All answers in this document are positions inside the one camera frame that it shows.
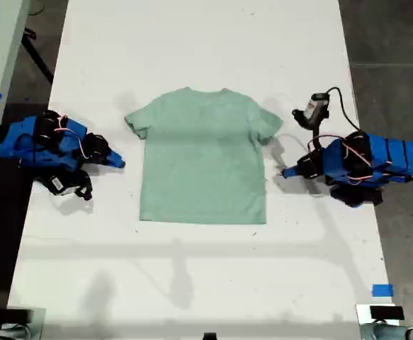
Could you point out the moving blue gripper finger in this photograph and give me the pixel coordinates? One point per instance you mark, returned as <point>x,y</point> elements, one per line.
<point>111,164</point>
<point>294,174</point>

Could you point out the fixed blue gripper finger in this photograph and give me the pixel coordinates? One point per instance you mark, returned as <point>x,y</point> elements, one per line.
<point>115,157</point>
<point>293,169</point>

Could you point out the pale green T-shirt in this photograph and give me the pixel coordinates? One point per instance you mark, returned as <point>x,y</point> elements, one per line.
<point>202,159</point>

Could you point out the blue and black arm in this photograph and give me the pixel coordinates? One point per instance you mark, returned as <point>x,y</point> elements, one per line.
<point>387,156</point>
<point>25,141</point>

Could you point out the black stand leg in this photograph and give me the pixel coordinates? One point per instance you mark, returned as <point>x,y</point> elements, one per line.
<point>36,58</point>

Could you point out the short blue tape strip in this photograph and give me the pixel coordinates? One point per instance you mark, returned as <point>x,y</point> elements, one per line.
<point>382,290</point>

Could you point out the small black box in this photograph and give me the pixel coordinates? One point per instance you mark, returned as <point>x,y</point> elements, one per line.
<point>387,313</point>
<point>13,316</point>

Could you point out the grey tube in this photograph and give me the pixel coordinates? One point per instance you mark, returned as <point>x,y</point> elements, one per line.
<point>390,333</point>
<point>11,333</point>

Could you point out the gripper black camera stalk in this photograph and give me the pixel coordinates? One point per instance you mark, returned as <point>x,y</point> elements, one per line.
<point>85,184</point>
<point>314,127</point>

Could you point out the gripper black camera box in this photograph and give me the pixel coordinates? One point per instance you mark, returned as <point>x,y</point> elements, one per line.
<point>316,106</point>
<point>59,184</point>

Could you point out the white metal bracket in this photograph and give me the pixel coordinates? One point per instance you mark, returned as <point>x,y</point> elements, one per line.
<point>362,313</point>

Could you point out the grey metal bracket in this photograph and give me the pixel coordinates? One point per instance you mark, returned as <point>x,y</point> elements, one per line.
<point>38,327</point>

